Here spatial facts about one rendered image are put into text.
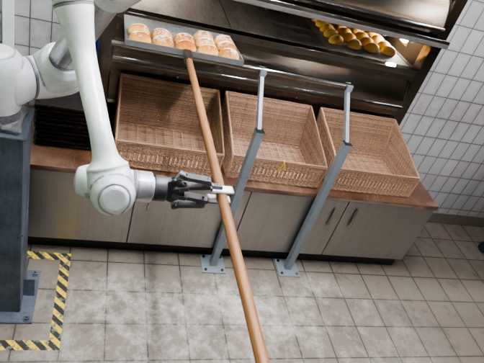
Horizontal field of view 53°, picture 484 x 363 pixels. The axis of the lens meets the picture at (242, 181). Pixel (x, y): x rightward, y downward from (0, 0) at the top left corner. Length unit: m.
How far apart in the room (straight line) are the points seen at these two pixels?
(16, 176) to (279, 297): 1.62
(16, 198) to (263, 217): 1.34
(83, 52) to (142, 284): 1.64
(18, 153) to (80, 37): 0.70
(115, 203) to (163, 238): 1.62
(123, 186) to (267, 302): 1.82
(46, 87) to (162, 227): 1.14
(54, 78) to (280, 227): 1.57
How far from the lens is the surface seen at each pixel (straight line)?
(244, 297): 1.18
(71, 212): 2.63
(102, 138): 1.22
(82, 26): 1.35
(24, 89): 1.86
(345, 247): 3.16
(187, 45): 2.31
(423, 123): 3.50
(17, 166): 1.97
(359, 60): 3.03
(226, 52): 2.36
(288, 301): 2.91
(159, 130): 2.81
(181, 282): 2.78
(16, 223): 2.16
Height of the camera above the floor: 2.08
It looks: 35 degrees down
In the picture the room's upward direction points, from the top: 19 degrees clockwise
